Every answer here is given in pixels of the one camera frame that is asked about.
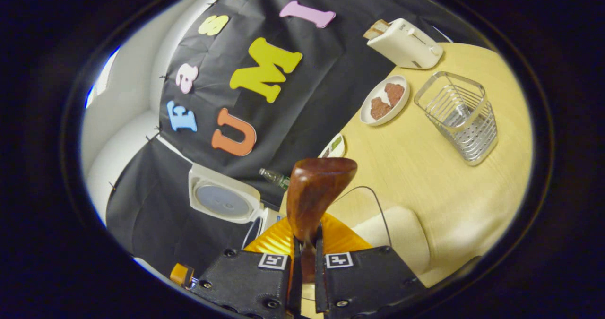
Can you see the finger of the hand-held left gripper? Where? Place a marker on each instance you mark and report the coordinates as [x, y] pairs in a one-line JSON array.
[[181, 275]]

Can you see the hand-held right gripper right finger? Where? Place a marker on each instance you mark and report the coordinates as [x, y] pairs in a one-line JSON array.
[[364, 281]]

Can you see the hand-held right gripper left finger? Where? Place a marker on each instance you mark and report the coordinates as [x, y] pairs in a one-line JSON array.
[[246, 281]]

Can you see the clear rice container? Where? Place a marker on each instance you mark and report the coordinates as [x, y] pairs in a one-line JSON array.
[[401, 234]]

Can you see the white rice cooker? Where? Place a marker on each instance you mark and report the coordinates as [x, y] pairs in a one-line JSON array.
[[222, 201]]

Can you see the brown wooden spoon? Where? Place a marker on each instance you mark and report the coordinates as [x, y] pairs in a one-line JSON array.
[[312, 191]]

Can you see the clear plastic water bottle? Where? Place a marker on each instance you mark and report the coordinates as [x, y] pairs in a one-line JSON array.
[[275, 178]]

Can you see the white divided bean dish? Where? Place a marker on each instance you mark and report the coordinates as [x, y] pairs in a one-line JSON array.
[[334, 145]]

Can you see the white round plate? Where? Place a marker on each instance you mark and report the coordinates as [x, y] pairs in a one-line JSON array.
[[373, 120]]

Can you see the red meat piece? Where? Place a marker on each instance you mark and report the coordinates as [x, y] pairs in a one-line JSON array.
[[379, 108], [394, 93]]

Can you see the white toaster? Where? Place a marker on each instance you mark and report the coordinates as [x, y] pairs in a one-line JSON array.
[[409, 45]]

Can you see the toast slice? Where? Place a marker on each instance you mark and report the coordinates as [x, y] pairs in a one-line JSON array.
[[376, 28]]

